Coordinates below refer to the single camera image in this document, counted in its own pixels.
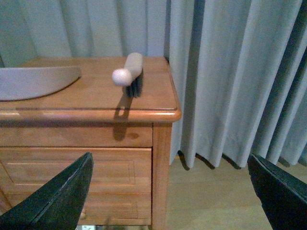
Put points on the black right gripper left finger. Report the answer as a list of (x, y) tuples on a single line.
[(58, 204)]

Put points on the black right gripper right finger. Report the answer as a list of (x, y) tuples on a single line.
[(283, 197)]

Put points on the beige plastic dustpan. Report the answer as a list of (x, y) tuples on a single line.
[(27, 83)]

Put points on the wooden nightstand cabinet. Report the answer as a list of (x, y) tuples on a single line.
[(129, 139)]

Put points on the light grey curtain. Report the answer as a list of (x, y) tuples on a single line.
[(239, 66)]

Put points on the beige hand brush black bristles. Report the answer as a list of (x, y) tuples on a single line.
[(131, 76)]

